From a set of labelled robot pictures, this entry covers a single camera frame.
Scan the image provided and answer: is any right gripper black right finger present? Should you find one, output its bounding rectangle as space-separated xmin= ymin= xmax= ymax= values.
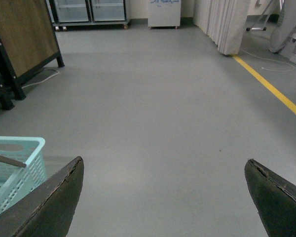
xmin=244 ymin=159 xmax=296 ymax=237

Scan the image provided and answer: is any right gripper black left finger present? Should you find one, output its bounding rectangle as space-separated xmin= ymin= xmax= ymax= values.
xmin=0 ymin=157 xmax=84 ymax=237

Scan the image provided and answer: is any light blue plastic basket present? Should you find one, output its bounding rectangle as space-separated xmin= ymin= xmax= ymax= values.
xmin=0 ymin=136 xmax=47 ymax=214

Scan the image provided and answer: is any white folding partition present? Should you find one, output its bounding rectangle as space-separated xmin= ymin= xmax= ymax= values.
xmin=193 ymin=0 xmax=250 ymax=55

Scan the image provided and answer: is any glass door cabinet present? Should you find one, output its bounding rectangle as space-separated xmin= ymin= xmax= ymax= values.
xmin=46 ymin=0 xmax=130 ymax=31

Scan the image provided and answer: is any white box cabinet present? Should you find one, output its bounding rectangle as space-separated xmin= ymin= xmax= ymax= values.
xmin=148 ymin=0 xmax=182 ymax=29

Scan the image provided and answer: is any brown basket handle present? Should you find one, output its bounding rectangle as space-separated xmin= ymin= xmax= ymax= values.
xmin=0 ymin=155 xmax=27 ymax=168

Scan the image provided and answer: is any white floor cable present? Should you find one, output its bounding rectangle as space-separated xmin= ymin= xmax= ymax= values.
xmin=241 ymin=49 xmax=296 ymax=73

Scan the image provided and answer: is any grey machine with hose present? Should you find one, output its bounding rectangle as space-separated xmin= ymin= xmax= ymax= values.
xmin=269 ymin=0 xmax=296 ymax=64

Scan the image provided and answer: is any wooden panel black frame shelf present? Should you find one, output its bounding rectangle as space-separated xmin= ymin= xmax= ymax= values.
xmin=0 ymin=0 xmax=64 ymax=110

